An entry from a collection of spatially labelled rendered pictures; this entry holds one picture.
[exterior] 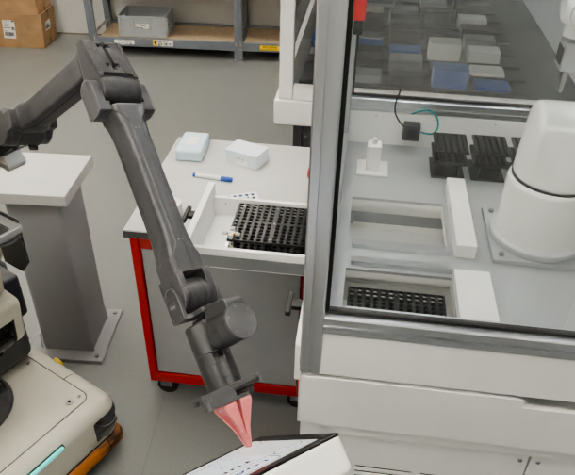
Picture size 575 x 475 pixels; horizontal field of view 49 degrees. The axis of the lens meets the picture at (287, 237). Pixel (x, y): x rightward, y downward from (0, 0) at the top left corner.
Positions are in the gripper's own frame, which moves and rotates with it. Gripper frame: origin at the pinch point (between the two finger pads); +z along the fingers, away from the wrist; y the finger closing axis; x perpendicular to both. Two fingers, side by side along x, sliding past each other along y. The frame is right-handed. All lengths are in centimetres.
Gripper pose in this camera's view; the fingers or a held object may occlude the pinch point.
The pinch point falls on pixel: (247, 441)
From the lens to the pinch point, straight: 103.8
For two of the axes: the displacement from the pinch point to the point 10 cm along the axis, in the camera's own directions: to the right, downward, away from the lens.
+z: 3.9, 9.1, -1.7
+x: -3.5, 3.2, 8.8
